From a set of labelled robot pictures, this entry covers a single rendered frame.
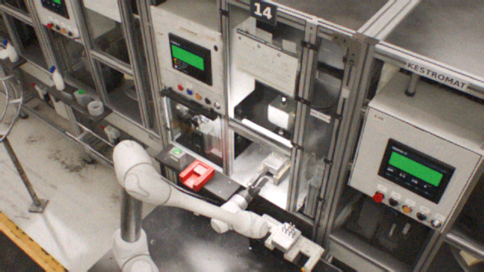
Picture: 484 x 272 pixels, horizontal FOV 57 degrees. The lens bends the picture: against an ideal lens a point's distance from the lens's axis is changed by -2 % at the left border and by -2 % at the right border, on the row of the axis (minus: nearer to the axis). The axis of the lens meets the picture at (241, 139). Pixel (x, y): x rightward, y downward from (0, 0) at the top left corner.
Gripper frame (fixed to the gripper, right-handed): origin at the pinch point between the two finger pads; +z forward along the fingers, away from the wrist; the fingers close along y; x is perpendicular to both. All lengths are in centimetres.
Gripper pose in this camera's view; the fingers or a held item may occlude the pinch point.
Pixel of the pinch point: (264, 176)
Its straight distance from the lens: 244.0
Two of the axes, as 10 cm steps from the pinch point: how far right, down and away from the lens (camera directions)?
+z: 6.0, -5.7, 5.7
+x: -8.0, -4.2, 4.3
